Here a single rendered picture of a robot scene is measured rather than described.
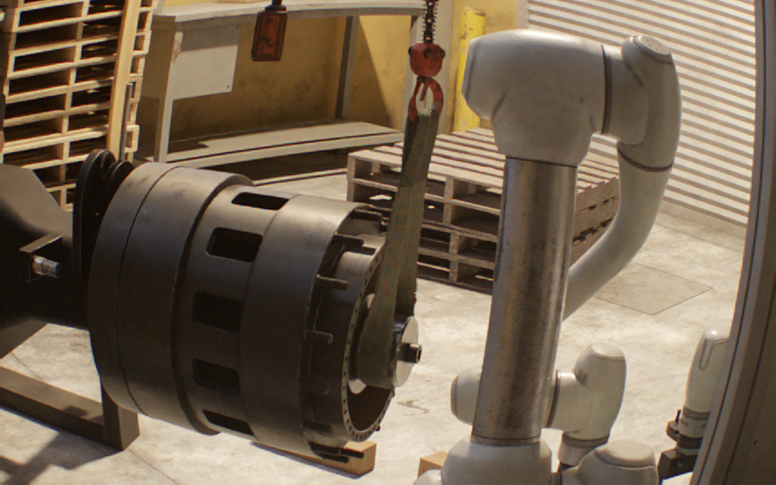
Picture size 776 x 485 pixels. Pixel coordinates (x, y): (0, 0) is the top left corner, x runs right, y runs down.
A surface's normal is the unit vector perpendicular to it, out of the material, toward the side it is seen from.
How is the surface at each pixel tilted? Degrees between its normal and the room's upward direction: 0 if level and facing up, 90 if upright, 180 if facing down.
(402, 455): 0
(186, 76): 90
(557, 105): 86
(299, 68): 90
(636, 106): 104
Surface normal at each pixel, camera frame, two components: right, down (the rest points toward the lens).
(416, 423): 0.08, -0.97
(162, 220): -0.12, -0.63
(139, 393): -0.30, 0.69
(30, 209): 0.51, -0.79
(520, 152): -0.53, 0.50
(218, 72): 0.72, 0.22
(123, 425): 0.97, 0.13
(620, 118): 0.01, 0.61
